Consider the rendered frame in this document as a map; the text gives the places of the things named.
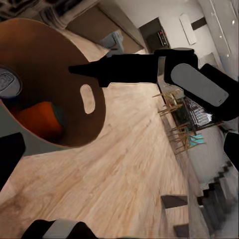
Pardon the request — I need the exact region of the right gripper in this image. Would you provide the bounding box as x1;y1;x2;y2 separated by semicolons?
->
68;53;140;88

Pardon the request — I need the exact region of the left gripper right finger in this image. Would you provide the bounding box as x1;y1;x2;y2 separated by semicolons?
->
224;132;239;171

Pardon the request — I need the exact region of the trash can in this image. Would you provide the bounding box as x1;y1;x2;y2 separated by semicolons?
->
0;18;106;157

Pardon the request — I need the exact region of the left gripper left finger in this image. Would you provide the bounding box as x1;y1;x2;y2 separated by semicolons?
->
0;132;25;191

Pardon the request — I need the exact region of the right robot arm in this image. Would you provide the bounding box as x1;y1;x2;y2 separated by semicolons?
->
68;30;239;132

